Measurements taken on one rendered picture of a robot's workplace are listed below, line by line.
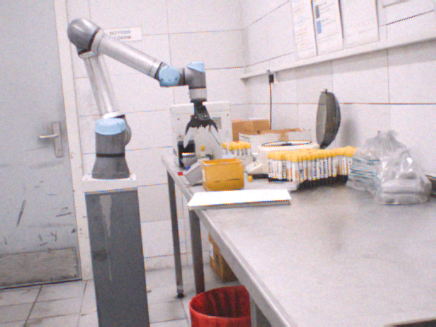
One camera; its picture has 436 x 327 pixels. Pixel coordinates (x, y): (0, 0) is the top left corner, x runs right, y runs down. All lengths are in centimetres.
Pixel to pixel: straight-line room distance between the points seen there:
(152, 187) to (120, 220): 187
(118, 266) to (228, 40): 227
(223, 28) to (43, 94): 132
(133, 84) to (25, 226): 121
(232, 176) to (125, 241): 54
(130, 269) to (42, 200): 188
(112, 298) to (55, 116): 195
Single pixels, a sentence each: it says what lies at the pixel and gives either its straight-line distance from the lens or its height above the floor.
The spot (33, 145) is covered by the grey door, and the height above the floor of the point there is 97.
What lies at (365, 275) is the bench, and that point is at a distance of 105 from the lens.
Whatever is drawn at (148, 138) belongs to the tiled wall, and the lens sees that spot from 408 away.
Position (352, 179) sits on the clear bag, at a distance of 190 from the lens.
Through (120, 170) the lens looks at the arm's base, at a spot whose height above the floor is 94.
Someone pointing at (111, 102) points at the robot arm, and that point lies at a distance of 242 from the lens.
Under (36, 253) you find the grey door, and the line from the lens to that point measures 418.
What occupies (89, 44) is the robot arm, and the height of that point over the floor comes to 143.
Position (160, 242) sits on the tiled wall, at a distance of 420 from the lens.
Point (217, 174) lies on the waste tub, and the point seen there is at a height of 94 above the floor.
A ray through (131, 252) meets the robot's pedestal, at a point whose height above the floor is 63.
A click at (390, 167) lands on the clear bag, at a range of 168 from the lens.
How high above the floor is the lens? 120
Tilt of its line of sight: 7 degrees down
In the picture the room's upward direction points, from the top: 4 degrees counter-clockwise
